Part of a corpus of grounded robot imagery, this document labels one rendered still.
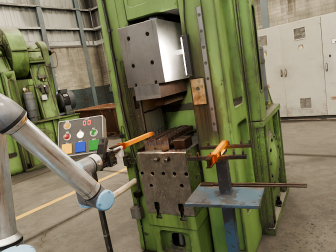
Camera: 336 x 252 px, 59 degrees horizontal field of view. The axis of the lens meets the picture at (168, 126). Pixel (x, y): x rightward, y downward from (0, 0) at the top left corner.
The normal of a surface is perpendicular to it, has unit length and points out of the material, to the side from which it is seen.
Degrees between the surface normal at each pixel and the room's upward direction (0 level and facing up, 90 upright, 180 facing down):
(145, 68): 90
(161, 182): 90
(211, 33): 90
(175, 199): 90
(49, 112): 79
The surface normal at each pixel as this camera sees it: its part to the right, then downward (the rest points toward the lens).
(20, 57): 0.69, 0.25
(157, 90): -0.47, 0.22
